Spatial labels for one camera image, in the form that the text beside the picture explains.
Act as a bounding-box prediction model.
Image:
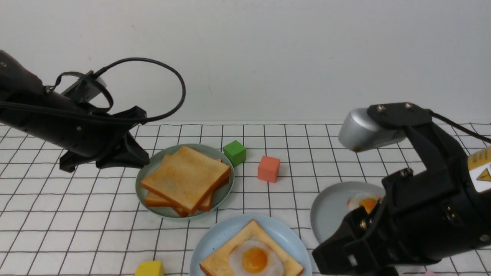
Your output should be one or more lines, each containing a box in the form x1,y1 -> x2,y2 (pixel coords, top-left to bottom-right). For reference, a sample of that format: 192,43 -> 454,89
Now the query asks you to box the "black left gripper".
38,92 -> 150,173

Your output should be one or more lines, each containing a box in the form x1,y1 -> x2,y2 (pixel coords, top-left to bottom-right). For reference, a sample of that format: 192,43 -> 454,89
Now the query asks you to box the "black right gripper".
312,168 -> 490,276

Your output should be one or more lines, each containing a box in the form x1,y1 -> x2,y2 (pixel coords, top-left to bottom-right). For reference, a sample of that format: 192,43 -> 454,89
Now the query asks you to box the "fried egg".
228,240 -> 286,276
347,193 -> 381,214

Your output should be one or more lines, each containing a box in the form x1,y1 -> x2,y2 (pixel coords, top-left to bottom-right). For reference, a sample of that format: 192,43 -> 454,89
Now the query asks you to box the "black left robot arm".
1,51 -> 150,173

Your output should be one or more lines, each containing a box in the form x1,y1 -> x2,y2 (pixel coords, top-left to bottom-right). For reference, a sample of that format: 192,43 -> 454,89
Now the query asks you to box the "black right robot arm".
312,102 -> 490,276

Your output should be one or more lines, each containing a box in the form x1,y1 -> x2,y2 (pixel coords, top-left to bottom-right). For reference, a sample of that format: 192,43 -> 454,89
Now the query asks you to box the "grey plate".
310,181 -> 385,243

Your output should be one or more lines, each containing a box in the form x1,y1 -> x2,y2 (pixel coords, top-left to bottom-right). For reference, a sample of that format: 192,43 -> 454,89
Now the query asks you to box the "light blue plate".
189,214 -> 313,276

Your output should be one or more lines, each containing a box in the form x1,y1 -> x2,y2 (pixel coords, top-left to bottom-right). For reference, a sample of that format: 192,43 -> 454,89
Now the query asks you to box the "orange cube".
257,155 -> 280,183

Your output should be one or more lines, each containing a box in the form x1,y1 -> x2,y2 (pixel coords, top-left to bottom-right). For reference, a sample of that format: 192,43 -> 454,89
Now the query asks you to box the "yellow cube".
134,260 -> 165,276

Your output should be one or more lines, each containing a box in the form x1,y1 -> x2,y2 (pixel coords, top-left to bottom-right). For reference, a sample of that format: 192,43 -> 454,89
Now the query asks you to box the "green plate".
135,144 -> 234,220

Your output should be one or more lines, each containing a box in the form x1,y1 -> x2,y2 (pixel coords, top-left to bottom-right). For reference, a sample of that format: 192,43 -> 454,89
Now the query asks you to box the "green cube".
223,140 -> 247,167

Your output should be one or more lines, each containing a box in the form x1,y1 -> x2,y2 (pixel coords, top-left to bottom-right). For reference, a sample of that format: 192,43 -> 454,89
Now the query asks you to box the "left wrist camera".
61,71 -> 107,103

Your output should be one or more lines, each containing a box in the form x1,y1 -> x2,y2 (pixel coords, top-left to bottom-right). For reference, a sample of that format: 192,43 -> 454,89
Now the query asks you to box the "black cable loop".
44,57 -> 186,124

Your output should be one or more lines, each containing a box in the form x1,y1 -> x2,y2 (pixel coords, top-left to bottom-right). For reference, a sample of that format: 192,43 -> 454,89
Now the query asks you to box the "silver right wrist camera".
338,108 -> 406,153

